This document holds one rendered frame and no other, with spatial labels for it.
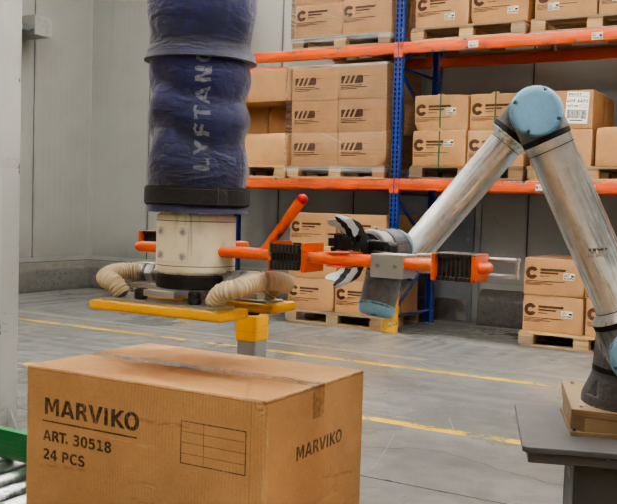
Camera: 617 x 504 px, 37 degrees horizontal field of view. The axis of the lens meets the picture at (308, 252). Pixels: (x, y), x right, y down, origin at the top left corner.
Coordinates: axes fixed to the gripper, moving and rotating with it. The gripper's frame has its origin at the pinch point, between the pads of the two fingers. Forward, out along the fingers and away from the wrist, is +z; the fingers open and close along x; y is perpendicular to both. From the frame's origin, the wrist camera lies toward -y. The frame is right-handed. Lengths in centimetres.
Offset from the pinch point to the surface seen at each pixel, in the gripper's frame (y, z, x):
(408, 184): 287, -698, 33
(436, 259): -29.3, 17.0, 0.5
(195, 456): 11, 35, -38
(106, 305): 39.3, 28.2, -12.3
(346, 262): -10.7, 16.5, -1.1
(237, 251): 14.5, 16.6, -0.2
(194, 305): 19.1, 24.9, -11.0
